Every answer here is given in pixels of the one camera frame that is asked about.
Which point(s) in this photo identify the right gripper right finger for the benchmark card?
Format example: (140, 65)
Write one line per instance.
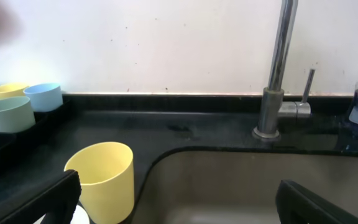
(300, 205)

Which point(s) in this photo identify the yellow cup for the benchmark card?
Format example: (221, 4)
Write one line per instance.
(9, 91)
(110, 193)

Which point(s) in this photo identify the steel tap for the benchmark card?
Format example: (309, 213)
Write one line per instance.
(270, 112)

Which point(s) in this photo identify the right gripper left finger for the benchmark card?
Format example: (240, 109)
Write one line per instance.
(57, 193)

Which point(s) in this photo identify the blue cup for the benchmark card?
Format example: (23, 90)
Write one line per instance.
(46, 99)

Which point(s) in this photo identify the green cup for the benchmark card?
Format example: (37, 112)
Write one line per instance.
(10, 118)

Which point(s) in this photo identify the steel sink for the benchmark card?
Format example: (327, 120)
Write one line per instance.
(228, 186)

